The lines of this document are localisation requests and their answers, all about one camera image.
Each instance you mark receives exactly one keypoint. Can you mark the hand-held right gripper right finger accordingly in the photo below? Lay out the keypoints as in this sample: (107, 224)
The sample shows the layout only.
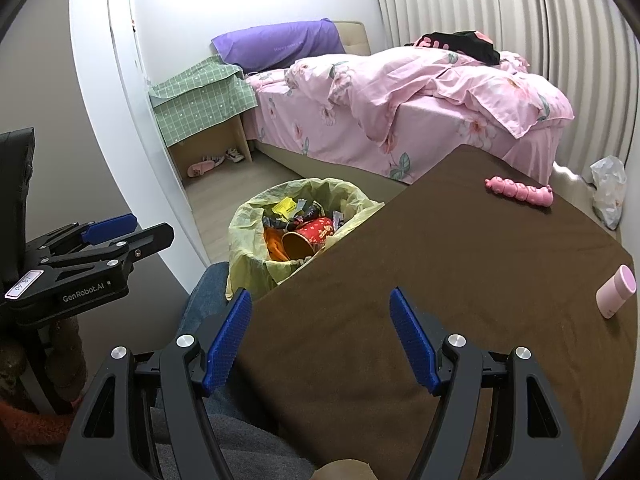
(415, 345)

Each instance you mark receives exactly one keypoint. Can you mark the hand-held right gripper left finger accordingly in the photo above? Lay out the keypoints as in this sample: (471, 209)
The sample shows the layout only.
(227, 345)

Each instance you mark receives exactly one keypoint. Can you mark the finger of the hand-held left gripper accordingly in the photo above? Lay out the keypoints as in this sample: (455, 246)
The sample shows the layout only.
(110, 226)
(145, 241)

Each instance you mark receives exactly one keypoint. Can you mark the yellow trash bag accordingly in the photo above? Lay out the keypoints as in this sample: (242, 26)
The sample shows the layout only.
(245, 240)

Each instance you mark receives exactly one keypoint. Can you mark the orange snack packet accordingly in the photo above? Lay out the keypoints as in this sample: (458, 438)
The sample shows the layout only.
(274, 247)

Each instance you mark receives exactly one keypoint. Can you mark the small yellow wrapper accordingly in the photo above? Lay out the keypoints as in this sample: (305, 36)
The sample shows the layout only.
(284, 206)

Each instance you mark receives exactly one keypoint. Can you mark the purple wrapper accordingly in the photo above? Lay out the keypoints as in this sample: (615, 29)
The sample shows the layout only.
(337, 220)

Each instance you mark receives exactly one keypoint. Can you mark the pink slipper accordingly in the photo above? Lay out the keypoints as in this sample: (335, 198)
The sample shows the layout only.
(215, 161)
(196, 170)

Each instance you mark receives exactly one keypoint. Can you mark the white sneaker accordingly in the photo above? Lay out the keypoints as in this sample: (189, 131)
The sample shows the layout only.
(235, 155)

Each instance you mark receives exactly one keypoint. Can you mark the light wooden nightstand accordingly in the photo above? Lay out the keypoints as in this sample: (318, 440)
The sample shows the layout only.
(235, 140)

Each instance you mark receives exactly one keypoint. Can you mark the green checked cloth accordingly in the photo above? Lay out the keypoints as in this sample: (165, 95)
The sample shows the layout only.
(200, 100)

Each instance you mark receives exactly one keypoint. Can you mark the pink toy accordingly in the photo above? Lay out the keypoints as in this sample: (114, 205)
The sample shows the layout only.
(520, 191)

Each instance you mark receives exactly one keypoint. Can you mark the pink floral bed sheet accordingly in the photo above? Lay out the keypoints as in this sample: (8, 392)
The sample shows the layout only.
(310, 120)

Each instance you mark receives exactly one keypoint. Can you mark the pink cylindrical cup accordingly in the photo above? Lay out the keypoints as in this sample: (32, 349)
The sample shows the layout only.
(616, 292)

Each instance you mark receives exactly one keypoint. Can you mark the purple pillow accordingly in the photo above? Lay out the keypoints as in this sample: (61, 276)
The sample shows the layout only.
(275, 45)

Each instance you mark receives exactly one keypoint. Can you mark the clear plastic bag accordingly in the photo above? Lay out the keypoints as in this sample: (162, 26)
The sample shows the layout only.
(607, 190)

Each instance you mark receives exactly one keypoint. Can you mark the pink floral duvet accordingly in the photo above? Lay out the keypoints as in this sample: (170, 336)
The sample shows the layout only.
(400, 85)

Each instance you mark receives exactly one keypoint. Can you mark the black and pink garment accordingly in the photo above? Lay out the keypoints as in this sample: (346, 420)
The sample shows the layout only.
(460, 45)

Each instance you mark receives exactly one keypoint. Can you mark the striped white curtain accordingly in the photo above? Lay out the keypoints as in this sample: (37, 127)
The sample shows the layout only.
(525, 10)

